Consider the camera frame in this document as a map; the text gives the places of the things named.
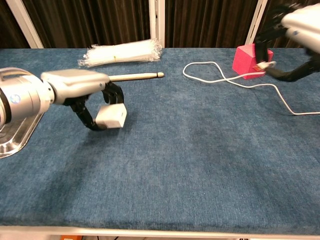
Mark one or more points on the right black-fingered robot hand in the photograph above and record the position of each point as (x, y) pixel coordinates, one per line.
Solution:
(305, 25)

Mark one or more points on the left black-fingered robot hand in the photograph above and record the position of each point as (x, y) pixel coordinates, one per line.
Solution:
(75, 85)

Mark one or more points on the white power adapter cube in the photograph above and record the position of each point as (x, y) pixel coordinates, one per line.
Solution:
(111, 116)

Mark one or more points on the bag of clear plastic ties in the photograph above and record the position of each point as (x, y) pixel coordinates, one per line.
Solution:
(120, 53)

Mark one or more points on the wooden stick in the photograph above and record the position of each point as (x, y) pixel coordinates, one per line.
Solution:
(137, 76)

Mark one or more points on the dark pleated curtain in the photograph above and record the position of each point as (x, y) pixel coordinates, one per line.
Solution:
(100, 20)

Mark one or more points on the pink foam cube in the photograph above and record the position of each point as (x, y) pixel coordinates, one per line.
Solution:
(243, 62)

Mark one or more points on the silver metal tray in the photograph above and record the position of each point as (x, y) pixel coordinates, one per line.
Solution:
(15, 140)

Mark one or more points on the blue table cloth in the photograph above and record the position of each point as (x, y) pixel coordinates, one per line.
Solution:
(175, 162)

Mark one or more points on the white frame post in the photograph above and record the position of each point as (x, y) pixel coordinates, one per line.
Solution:
(255, 22)
(25, 22)
(156, 22)

